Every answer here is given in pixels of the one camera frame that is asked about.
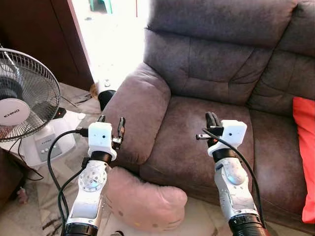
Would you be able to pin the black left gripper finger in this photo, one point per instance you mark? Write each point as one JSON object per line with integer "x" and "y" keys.
{"x": 102, "y": 119}
{"x": 121, "y": 127}

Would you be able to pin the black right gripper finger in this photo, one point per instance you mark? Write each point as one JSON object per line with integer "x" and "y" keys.
{"x": 218, "y": 124}
{"x": 210, "y": 122}

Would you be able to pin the pink cat face pillow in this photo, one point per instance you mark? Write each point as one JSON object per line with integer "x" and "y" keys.
{"x": 147, "y": 201}

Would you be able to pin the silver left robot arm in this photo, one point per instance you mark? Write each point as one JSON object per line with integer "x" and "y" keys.
{"x": 91, "y": 182}

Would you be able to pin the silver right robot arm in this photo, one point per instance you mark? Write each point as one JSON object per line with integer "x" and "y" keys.
{"x": 231, "y": 187}

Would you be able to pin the dark brown fabric sofa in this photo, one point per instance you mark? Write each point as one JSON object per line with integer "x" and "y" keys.
{"x": 206, "y": 137}

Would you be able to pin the small black floor object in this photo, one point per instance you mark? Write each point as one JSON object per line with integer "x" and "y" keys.
{"x": 106, "y": 99}

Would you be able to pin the red pillow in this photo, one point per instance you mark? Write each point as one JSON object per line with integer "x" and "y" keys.
{"x": 306, "y": 147}

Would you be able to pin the black power adapter red light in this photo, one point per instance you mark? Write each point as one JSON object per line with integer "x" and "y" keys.
{"x": 59, "y": 113}

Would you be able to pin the white electric table fan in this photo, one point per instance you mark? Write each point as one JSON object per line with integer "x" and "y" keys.
{"x": 12, "y": 113}

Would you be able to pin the grey black robot left leg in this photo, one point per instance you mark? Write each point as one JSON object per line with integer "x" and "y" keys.
{"x": 116, "y": 233}

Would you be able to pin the dark brown wooden door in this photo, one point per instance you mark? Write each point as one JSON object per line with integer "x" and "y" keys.
{"x": 39, "y": 34}

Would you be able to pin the small pink toy figure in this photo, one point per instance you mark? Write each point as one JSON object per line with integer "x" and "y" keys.
{"x": 22, "y": 195}

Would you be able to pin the dark brown furniture piece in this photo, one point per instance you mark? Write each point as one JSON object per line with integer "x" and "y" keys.
{"x": 10, "y": 179}

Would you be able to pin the green plastic stool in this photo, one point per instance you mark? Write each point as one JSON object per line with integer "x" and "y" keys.
{"x": 101, "y": 6}

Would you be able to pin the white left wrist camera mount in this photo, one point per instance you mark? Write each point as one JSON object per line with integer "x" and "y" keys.
{"x": 101, "y": 137}

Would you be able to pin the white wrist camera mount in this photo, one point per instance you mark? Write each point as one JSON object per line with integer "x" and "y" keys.
{"x": 234, "y": 132}
{"x": 101, "y": 137}

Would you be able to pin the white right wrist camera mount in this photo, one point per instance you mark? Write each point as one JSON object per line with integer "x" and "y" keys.
{"x": 234, "y": 132}

